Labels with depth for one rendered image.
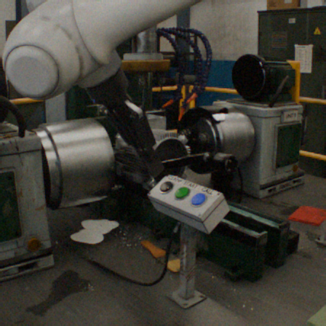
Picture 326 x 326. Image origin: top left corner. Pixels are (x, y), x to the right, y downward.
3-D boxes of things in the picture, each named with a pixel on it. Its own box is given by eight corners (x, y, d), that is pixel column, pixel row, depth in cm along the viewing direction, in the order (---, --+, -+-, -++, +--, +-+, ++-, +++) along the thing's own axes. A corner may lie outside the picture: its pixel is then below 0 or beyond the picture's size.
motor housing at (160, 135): (111, 181, 137) (110, 127, 132) (155, 172, 149) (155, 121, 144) (145, 196, 122) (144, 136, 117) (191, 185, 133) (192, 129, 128)
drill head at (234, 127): (158, 170, 153) (158, 105, 146) (231, 155, 177) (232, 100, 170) (203, 186, 134) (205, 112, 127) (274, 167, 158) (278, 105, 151)
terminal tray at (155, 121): (121, 136, 136) (120, 116, 134) (145, 132, 142) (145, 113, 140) (140, 142, 127) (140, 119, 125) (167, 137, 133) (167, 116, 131)
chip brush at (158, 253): (135, 244, 116) (135, 242, 116) (150, 241, 119) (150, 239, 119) (175, 274, 100) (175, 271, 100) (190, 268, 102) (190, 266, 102)
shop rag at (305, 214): (319, 226, 126) (319, 224, 126) (287, 219, 134) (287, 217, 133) (330, 212, 138) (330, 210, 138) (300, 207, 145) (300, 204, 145)
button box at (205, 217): (155, 209, 89) (145, 193, 86) (176, 188, 91) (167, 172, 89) (209, 235, 76) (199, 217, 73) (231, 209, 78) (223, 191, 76)
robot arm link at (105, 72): (93, 38, 72) (108, 63, 75) (56, 65, 68) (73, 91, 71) (118, 35, 65) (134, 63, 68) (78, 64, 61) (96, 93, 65)
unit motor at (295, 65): (225, 151, 170) (227, 53, 159) (270, 142, 190) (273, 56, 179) (273, 164, 150) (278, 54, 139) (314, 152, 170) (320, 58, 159)
